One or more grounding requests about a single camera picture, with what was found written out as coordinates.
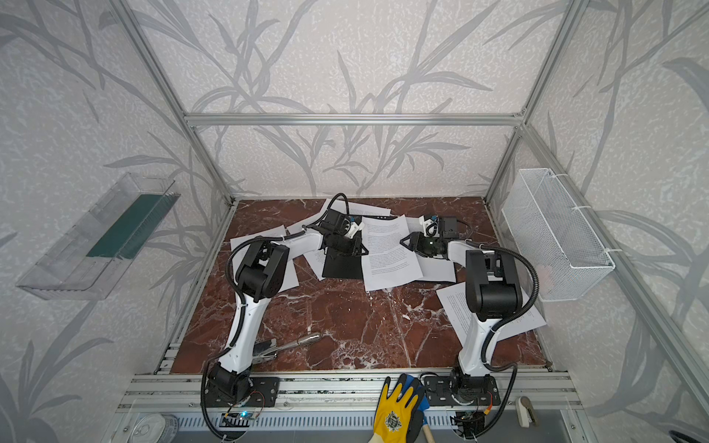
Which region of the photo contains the small beige device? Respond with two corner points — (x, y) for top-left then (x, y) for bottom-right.
(515, 396), (538, 428)

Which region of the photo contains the yellow blue work glove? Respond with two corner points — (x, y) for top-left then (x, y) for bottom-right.
(369, 374), (426, 443)

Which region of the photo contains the white wire mesh basket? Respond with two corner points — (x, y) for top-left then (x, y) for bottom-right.
(502, 168), (616, 302)

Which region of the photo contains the aluminium frame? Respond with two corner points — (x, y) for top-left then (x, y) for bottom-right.
(108, 1), (708, 412)

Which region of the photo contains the paper sheet back top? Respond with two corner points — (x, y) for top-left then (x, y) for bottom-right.
(330, 199), (391, 216)

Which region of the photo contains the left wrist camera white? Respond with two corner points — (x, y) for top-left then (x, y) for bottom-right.
(345, 219), (362, 239)

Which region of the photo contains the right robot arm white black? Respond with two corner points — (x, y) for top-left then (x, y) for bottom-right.
(400, 216), (540, 394)

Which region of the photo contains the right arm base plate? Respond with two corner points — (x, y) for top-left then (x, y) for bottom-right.
(420, 372), (501, 409)

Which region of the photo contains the clear plastic tray green base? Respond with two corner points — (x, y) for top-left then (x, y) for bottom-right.
(17, 173), (180, 301)

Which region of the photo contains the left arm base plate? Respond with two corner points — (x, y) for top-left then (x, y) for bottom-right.
(204, 377), (281, 408)

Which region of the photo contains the blue folder black inside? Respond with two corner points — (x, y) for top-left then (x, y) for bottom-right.
(322, 234), (369, 281)

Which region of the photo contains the green circuit board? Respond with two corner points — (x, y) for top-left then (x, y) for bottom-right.
(220, 410), (261, 428)

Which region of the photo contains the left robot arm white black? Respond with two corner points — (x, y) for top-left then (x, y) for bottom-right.
(201, 209), (369, 405)

